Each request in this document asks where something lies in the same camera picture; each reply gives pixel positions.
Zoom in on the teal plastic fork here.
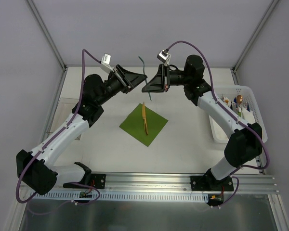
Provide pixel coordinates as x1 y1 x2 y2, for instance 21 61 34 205
138 56 152 101

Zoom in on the gold knife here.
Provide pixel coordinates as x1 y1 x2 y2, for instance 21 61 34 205
142 103 149 135

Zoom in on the green paper napkin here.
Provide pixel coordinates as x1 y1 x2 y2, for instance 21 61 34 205
119 103 168 147

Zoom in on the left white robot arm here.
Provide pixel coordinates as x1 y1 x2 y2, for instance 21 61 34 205
16 65 147 195

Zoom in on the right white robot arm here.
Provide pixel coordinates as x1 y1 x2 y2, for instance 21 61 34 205
142 55 262 191

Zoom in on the white rolled napkin middle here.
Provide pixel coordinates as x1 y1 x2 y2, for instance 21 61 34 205
222 97 233 109

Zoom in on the white rolled napkin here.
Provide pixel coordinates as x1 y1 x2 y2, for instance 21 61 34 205
222 97 233 109
241 107 255 124

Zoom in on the white rolled napkin right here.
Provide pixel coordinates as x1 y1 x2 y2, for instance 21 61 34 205
241 107 255 124

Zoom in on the clear plastic utensil box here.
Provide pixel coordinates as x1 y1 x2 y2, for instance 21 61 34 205
47 98 78 137

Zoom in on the copper spoon in basket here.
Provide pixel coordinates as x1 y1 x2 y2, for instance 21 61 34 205
236 95 243 106

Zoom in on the white plastic basket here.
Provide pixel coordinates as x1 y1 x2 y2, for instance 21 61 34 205
209 85 268 144

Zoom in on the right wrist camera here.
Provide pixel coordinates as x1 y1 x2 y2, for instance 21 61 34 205
157 49 171 66

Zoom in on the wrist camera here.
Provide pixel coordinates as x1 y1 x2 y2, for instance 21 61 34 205
100 53 112 74
157 49 171 66

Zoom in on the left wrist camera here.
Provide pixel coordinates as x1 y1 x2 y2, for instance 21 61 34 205
100 53 112 74

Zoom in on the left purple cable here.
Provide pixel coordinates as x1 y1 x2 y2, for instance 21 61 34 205
15 49 104 215

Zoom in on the aluminium rail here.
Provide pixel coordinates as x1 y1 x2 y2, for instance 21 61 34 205
32 172 279 195

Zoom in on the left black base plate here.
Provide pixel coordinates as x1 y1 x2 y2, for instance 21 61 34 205
63 173 106 189

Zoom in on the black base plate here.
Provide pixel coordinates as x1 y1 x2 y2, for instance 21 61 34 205
63 173 106 189
190 174 234 192

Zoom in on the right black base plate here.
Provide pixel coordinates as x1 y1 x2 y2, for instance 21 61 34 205
190 174 234 192

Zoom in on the white slotted cable duct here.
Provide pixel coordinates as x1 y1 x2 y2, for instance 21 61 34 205
34 190 209 203

